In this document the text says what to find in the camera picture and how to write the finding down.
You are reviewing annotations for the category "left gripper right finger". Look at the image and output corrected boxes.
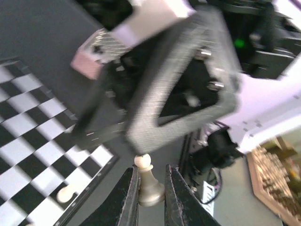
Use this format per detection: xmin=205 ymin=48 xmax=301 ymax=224
xmin=164 ymin=164 xmax=220 ymax=226

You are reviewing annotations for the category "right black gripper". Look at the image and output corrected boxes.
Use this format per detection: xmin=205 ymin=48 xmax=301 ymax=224
xmin=71 ymin=7 xmax=240 ymax=153

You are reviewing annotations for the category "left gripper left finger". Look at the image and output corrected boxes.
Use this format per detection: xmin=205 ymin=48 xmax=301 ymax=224
xmin=81 ymin=165 xmax=139 ymax=226

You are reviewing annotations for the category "white chess piece front row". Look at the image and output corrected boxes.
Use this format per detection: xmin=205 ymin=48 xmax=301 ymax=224
xmin=56 ymin=183 xmax=78 ymax=203

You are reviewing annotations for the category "black and white chessboard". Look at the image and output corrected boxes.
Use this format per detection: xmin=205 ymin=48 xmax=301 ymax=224
xmin=0 ymin=58 xmax=118 ymax=226

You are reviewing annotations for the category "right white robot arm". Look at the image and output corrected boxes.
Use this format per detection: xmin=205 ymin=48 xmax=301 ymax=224
xmin=71 ymin=0 xmax=301 ymax=154

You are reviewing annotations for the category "pink mesh tray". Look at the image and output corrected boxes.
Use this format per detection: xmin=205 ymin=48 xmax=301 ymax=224
xmin=71 ymin=28 xmax=129 ymax=80

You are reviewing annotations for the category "light blue slotted cable duct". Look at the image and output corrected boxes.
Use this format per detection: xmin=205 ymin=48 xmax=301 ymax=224
xmin=201 ymin=181 xmax=215 ymax=217

